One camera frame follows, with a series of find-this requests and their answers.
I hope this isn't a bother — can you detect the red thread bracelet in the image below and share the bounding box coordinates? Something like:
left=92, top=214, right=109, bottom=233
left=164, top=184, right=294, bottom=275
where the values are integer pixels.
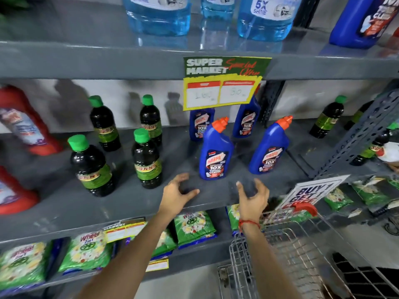
left=238, top=219, right=261, bottom=233

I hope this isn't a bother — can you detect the white offer sign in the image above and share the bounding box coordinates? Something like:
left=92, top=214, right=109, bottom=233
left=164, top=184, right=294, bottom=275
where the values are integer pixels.
left=276, top=175, right=350, bottom=212

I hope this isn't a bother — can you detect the black bottle green cap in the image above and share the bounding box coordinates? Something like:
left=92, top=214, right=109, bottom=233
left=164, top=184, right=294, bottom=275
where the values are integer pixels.
left=350, top=129, right=392, bottom=167
left=132, top=128, right=163, bottom=189
left=309, top=95, right=347, bottom=139
left=89, top=95, right=122, bottom=152
left=68, top=134, right=116, bottom=197
left=140, top=94, right=163, bottom=147
left=344, top=99, right=374, bottom=131

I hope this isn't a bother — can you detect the green yellow price sign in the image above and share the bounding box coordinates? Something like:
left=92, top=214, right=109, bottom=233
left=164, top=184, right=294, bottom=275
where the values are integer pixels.
left=183, top=56, right=272, bottom=111

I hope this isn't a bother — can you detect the metal wire shopping cart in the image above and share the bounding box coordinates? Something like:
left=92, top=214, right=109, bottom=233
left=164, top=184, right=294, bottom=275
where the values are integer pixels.
left=218, top=202, right=399, bottom=299

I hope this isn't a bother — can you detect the person's right hand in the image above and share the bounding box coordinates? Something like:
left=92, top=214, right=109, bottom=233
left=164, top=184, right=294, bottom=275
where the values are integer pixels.
left=236, top=178, right=270, bottom=226

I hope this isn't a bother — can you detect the person's left hand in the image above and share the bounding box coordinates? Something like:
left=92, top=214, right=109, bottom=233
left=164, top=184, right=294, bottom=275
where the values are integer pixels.
left=158, top=173, right=200, bottom=220

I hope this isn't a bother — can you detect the clear bottle blue liquid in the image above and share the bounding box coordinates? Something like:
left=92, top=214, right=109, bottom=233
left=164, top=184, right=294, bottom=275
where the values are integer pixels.
left=201, top=0, right=236, bottom=21
left=122, top=0, right=192, bottom=37
left=237, top=0, right=303, bottom=42

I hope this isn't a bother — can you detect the large blue cleaner bottle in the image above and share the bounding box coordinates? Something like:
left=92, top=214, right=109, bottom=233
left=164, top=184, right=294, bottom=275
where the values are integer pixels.
left=329, top=0, right=399, bottom=49

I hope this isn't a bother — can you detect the white bottle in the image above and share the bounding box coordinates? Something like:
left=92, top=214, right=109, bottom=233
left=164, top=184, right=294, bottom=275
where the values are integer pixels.
left=376, top=142, right=399, bottom=163

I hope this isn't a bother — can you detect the grey metal shelf unit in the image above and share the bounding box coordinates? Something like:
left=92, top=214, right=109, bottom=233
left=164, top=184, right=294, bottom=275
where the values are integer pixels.
left=0, top=0, right=399, bottom=294

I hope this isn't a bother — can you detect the red cleaner bottle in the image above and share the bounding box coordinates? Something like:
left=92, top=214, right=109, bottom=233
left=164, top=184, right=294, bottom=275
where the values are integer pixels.
left=0, top=85, right=63, bottom=156
left=0, top=166, right=40, bottom=215

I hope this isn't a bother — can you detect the blue toilet cleaner bottle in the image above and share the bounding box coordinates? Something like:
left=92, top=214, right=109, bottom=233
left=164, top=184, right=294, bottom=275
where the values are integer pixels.
left=248, top=116, right=293, bottom=175
left=189, top=107, right=216, bottom=142
left=232, top=85, right=262, bottom=139
left=199, top=117, right=235, bottom=181

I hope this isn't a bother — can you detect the grey slotted shelf unit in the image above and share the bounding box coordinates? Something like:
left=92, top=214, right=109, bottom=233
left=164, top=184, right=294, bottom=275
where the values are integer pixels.
left=287, top=79, right=399, bottom=223

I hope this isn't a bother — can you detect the person's left forearm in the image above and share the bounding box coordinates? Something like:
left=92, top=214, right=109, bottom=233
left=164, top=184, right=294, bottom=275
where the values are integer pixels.
left=76, top=211, right=176, bottom=299

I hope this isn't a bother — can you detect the yellow shelf price label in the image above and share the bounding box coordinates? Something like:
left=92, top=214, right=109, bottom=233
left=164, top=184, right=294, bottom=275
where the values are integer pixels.
left=145, top=258, right=169, bottom=272
left=103, top=217, right=146, bottom=243

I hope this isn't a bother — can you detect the person's right forearm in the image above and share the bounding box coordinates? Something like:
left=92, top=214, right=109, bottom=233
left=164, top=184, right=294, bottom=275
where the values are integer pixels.
left=238, top=222, right=302, bottom=299

